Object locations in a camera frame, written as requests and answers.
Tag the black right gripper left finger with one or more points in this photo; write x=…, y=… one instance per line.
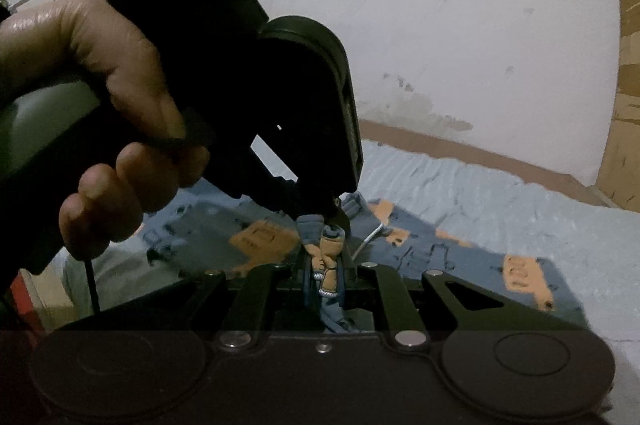
x=240, y=313

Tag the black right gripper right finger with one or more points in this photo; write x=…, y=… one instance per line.
x=440, y=305

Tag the blue orange patterned pants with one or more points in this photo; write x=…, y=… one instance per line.
x=203, y=228

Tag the person's left hand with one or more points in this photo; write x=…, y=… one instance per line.
x=88, y=39

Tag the light blue quilted bedspread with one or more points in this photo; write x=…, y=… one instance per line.
x=595, y=248

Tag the plywood board panel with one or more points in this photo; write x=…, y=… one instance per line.
x=618, y=177

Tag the red object beside bed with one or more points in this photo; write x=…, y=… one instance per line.
x=27, y=303

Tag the brown wooden bed frame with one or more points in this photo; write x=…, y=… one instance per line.
x=410, y=141

